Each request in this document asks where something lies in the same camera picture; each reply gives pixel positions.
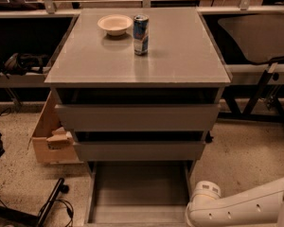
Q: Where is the grey bottom drawer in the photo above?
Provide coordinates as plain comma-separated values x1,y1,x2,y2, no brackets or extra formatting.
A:
85,161,191,227

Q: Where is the grey top drawer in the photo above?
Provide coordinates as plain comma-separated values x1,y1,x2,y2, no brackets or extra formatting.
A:
55,104,220,131

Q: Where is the grey drawer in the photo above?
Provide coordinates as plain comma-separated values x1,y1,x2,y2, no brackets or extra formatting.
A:
85,161,191,227
74,131,205,161
55,104,220,131

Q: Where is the blue drink can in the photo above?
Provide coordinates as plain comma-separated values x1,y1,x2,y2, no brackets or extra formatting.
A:
133,14,149,55

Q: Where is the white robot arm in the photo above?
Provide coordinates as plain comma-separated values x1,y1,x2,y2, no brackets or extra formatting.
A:
185,177,284,227

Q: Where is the grey middle drawer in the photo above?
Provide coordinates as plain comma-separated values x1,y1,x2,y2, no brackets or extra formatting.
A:
74,131,205,161

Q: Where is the cardboard box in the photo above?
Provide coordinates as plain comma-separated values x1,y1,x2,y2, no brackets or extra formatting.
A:
31,94,80,164

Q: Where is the grey drawer cabinet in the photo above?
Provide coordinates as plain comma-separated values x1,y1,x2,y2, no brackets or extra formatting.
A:
44,7,233,227

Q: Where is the white bowl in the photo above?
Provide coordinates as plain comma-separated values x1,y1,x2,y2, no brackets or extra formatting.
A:
98,14,133,36

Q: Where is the black stand with cable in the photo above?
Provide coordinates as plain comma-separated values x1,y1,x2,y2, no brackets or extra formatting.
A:
0,177,75,227

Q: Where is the black office chair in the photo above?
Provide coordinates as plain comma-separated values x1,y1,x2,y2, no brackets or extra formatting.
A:
215,13,284,124

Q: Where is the black headset on shelf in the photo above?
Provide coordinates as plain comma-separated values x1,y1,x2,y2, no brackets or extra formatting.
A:
0,53,49,77

